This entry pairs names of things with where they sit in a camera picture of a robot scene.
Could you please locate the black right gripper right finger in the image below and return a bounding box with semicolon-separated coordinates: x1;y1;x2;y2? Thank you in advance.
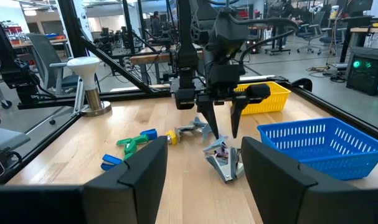
240;136;319;224

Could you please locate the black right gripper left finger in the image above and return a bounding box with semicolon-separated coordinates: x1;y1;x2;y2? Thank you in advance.
82;136;169;224

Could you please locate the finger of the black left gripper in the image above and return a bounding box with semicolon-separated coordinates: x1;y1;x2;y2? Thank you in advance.
230;98;251;139
196;100;220;140

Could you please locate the silver staple remover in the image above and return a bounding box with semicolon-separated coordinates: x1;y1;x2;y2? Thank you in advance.
191;116;213;139
175;124;197;139

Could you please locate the light blue staple remover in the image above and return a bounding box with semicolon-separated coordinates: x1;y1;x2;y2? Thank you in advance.
202;134;230;154

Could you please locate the blue stapler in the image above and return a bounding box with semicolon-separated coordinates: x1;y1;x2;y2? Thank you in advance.
100;153;123;172
139;128;159;141

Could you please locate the yellow stapler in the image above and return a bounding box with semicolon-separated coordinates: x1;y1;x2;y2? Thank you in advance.
165;129;179;146

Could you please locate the long green stapler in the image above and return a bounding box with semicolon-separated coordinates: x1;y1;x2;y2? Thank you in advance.
116;134;149;147

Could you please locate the yellow plastic basket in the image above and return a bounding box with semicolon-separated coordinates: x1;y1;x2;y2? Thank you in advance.
234;81;291;116

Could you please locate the blue plastic basket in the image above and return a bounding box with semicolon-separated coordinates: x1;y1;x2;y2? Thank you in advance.
257;117;378;181

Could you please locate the wooden workbench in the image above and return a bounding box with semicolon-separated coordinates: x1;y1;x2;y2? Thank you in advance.
129;43;205;85

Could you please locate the person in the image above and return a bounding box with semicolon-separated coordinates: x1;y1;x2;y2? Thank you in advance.
150;11;162;37

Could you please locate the black office chair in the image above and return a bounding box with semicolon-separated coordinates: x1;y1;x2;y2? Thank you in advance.
297;11;326;54

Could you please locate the black computer tower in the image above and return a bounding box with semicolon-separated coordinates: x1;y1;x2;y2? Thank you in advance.
346;46;378;96

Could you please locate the white table lamp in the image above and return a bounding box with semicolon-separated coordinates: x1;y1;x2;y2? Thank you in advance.
66;56;113;118

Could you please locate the grey padded armrest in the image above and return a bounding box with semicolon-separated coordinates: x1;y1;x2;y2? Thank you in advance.
0;126;31;153

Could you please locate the wooden desk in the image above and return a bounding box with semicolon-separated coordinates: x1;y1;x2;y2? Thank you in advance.
344;15;378;63

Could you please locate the grey office chair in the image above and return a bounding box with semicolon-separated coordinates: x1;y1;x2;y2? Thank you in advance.
25;32;80;94

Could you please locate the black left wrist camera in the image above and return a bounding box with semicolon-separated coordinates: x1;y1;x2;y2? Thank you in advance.
207;12;250;52

